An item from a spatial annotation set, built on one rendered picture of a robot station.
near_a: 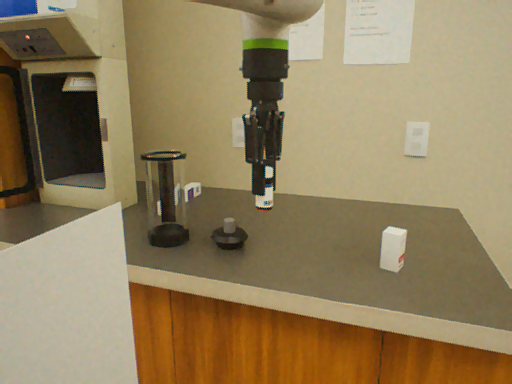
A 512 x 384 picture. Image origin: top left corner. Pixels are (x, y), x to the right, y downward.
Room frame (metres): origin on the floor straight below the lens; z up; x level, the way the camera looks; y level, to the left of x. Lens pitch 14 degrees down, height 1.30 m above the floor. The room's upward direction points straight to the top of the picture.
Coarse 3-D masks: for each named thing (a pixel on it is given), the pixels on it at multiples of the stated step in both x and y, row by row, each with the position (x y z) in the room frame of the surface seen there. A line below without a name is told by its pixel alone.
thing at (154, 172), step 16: (144, 160) 0.83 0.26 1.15; (176, 160) 0.84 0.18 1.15; (160, 176) 0.83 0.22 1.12; (176, 176) 0.84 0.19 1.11; (160, 192) 0.83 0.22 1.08; (176, 192) 0.84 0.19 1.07; (160, 208) 0.83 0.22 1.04; (176, 208) 0.84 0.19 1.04; (160, 224) 0.83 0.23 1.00; (176, 224) 0.84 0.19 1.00
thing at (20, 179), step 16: (0, 80) 1.13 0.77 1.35; (0, 96) 1.13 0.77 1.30; (0, 112) 1.12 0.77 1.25; (16, 112) 1.16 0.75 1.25; (0, 128) 1.11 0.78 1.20; (16, 128) 1.16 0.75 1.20; (0, 144) 1.11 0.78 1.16; (16, 144) 1.15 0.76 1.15; (0, 160) 1.10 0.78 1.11; (16, 160) 1.14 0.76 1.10; (0, 176) 1.09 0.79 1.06; (16, 176) 1.13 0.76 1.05
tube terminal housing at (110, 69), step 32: (96, 0) 1.10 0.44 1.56; (32, 64) 1.19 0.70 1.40; (64, 64) 1.15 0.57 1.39; (96, 64) 1.11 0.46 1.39; (128, 96) 1.20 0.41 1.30; (128, 128) 1.19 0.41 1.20; (128, 160) 1.18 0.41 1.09; (64, 192) 1.17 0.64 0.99; (96, 192) 1.13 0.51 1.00; (128, 192) 1.17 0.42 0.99
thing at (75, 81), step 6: (66, 78) 1.20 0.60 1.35; (72, 78) 1.18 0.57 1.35; (78, 78) 1.17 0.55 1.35; (84, 78) 1.17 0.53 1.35; (90, 78) 1.18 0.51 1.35; (66, 84) 1.18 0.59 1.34; (72, 84) 1.17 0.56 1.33; (78, 84) 1.16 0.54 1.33; (84, 84) 1.16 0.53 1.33; (90, 84) 1.17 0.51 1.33; (66, 90) 1.17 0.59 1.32; (72, 90) 1.16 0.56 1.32; (78, 90) 1.16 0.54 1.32; (84, 90) 1.16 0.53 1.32; (90, 90) 1.16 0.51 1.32; (96, 90) 1.17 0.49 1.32
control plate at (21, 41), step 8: (0, 32) 1.10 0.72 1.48; (8, 32) 1.10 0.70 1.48; (16, 32) 1.09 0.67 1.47; (24, 32) 1.08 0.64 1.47; (32, 32) 1.07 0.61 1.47; (40, 32) 1.06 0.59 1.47; (48, 32) 1.06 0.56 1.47; (8, 40) 1.12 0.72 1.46; (16, 40) 1.11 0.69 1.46; (24, 40) 1.10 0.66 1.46; (32, 40) 1.10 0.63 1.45; (40, 40) 1.09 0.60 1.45; (48, 40) 1.08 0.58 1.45; (16, 48) 1.14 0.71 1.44; (48, 48) 1.10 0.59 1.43; (56, 48) 1.10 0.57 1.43; (24, 56) 1.16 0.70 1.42; (32, 56) 1.15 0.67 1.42
